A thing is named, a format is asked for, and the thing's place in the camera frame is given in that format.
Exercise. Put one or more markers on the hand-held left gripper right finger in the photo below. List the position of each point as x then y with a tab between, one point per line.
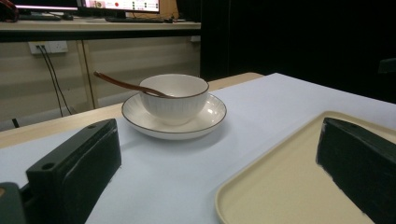
361	161

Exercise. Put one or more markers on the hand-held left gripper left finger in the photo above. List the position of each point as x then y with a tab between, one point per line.
77	174

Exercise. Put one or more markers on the brown wooden spoon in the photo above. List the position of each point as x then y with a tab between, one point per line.
124	84

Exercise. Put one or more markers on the white ribbed bowl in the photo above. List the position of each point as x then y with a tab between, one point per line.
177	99

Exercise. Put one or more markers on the white plate with dark rim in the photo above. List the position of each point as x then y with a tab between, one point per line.
205	119

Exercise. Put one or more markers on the beige plastic tray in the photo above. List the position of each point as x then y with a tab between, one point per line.
286	186

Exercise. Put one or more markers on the white table cover sheet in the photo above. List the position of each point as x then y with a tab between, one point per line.
186	168

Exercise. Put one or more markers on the black curtain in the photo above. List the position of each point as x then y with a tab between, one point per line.
295	40

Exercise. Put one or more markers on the light wooden desk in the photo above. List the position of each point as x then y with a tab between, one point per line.
93	29

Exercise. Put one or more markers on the black computer mouse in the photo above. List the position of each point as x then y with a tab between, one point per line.
67	17

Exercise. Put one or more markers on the black keyboard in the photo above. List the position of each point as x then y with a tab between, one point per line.
134	20
39	17

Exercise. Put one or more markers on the computer monitor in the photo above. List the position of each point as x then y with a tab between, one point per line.
46	5
121	5

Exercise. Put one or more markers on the white wall power socket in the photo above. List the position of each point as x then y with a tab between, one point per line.
48	47

